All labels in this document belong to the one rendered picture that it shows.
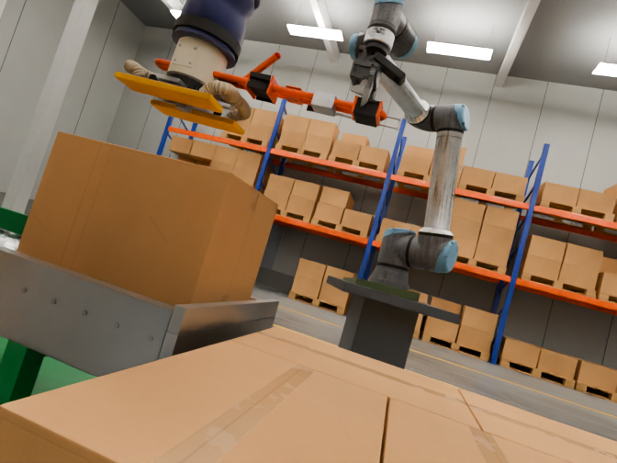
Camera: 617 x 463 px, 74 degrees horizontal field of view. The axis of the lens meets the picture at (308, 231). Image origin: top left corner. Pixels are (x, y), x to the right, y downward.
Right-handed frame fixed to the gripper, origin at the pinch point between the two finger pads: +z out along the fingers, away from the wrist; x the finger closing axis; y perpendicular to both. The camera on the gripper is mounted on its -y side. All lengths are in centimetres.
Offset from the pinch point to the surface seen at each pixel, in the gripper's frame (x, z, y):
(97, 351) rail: 37, 81, 37
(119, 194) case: 20, 45, 57
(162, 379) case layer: 60, 72, 7
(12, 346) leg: 37, 87, 59
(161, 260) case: 21, 59, 38
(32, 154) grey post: -158, 24, 300
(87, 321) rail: 37, 75, 42
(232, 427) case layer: 66, 72, -7
